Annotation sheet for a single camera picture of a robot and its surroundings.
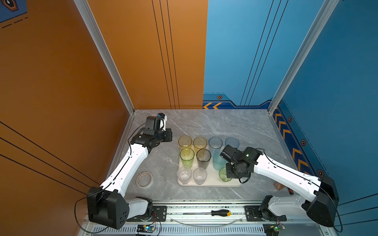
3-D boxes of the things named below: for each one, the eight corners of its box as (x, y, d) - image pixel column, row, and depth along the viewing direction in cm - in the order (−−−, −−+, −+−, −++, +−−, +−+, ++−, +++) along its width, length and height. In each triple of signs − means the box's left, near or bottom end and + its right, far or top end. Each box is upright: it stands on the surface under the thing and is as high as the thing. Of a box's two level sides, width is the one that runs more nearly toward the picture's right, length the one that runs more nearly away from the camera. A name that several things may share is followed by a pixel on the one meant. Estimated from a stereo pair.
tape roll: (134, 189, 83) (133, 187, 82) (138, 173, 89) (137, 171, 88) (151, 189, 83) (150, 188, 82) (154, 173, 89) (153, 171, 88)
